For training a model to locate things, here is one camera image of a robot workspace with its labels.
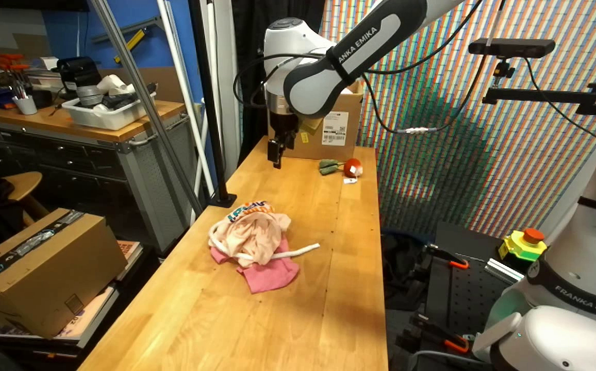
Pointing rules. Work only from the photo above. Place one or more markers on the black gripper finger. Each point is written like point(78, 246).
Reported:
point(274, 152)
point(282, 148)

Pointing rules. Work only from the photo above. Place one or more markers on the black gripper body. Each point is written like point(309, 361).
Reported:
point(286, 129)

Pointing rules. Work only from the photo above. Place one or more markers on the red plush radish toy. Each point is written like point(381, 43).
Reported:
point(350, 167)

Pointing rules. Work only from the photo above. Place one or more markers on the light pink printed shirt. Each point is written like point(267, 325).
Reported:
point(251, 234)

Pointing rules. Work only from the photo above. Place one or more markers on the cardboard box on table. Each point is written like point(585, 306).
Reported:
point(334, 135)

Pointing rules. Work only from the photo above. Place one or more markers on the pink cloth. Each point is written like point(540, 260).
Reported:
point(272, 277)

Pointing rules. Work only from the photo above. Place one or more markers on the white plastic bin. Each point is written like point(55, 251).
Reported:
point(104, 118)

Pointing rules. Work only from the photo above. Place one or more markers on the grey metal workbench cabinet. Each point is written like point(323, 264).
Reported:
point(124, 175)

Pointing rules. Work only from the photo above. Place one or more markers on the black robot control box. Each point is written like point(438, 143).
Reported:
point(460, 300)

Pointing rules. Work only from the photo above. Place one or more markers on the round wooden stool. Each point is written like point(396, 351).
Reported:
point(24, 186)

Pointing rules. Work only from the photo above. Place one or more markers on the cardboard box on floor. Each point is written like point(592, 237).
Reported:
point(55, 269)

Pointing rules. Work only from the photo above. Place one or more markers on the emergency stop button box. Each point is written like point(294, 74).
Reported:
point(525, 243)

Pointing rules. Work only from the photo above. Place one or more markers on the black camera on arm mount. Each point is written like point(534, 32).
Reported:
point(513, 48)

